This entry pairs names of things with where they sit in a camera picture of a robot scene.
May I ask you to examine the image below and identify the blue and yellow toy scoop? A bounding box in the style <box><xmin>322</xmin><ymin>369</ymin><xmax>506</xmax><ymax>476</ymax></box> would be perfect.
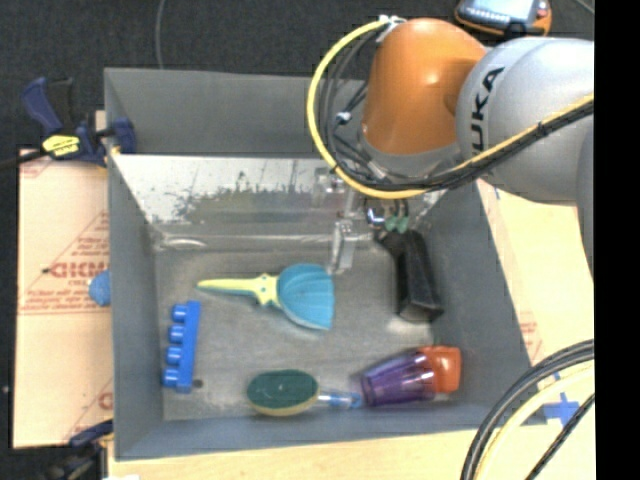
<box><xmin>196</xmin><ymin>262</ymin><xmax>336</xmax><ymax>332</ymax></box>

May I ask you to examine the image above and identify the grey metal bin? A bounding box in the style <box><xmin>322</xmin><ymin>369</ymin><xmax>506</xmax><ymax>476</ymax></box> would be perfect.
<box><xmin>103</xmin><ymin>66</ymin><xmax>534</xmax><ymax>462</ymax></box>

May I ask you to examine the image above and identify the green yellow sponge dish wand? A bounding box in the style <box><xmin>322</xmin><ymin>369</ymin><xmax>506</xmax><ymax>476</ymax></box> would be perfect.
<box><xmin>245</xmin><ymin>368</ymin><xmax>364</xmax><ymax>417</ymax></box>

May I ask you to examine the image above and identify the blue pegged plastic block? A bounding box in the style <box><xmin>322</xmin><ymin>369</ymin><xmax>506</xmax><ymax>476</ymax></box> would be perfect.
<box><xmin>160</xmin><ymin>299</ymin><xmax>203</xmax><ymax>395</ymax></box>

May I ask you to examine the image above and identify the blue rounded object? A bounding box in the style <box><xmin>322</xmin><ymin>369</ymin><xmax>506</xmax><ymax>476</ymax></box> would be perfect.
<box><xmin>88</xmin><ymin>269</ymin><xmax>113</xmax><ymax>308</ymax></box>

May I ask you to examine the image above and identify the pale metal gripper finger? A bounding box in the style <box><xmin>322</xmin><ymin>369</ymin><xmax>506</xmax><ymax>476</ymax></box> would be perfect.
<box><xmin>342</xmin><ymin>232</ymin><xmax>359</xmax><ymax>271</ymax></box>
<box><xmin>327</xmin><ymin>221</ymin><xmax>346</xmax><ymax>276</ymax></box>

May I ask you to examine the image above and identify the black rectangular holder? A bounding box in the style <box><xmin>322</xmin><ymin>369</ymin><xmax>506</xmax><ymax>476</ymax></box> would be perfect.
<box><xmin>392</xmin><ymin>229</ymin><xmax>445</xmax><ymax>323</ymax></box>

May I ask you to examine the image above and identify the orange plastic cup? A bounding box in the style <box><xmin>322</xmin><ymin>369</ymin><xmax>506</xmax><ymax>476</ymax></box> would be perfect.
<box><xmin>418</xmin><ymin>345</ymin><xmax>463</xmax><ymax>395</ymax></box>

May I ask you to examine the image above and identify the purple clear plastic cup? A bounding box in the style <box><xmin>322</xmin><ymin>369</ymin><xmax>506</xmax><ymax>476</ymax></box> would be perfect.
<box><xmin>359</xmin><ymin>351</ymin><xmax>437</xmax><ymax>409</ymax></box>

